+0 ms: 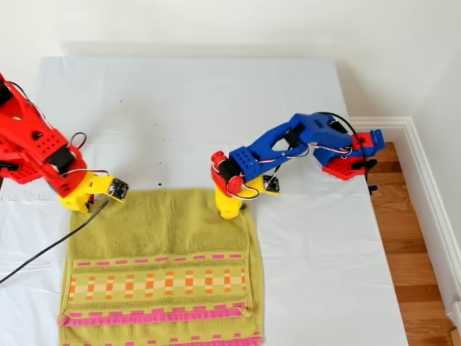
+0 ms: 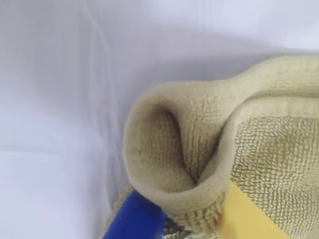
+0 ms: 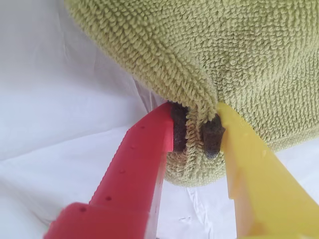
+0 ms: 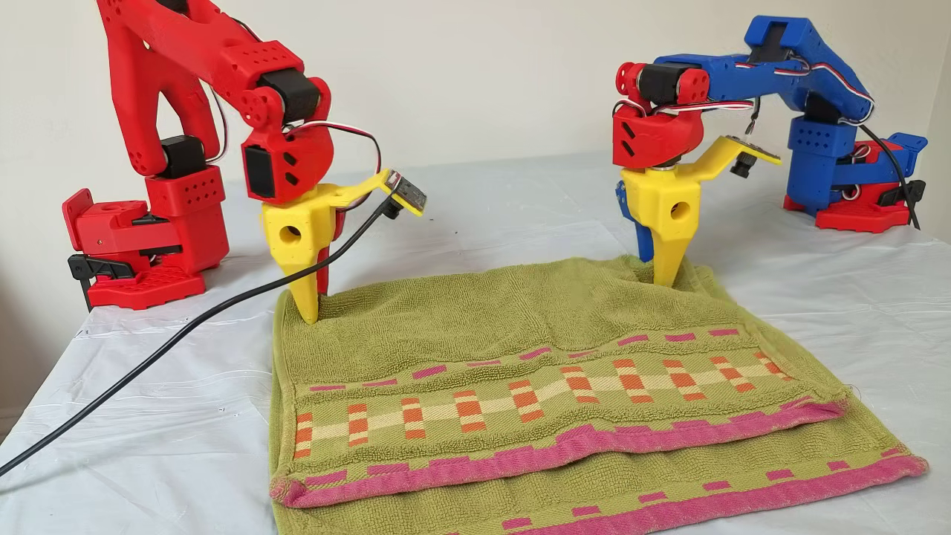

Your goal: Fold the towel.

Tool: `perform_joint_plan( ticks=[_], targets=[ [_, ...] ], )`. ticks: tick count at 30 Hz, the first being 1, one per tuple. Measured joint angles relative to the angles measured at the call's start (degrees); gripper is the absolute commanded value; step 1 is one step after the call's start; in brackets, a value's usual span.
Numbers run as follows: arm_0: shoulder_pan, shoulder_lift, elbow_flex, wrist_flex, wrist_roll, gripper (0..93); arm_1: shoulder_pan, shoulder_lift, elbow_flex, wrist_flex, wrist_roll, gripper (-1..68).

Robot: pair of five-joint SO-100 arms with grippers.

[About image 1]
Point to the green towel with pink borders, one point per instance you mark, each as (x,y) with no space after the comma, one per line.
(162,252)

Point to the white plastic table cover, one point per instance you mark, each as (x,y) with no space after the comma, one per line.
(180,108)

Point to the white baseboard trim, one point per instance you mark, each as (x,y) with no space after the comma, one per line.
(425,173)

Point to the red arm's gripper camera board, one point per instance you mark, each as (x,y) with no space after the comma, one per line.
(119,188)

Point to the blue arm's gripper camera board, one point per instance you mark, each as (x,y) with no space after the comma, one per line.
(272,184)

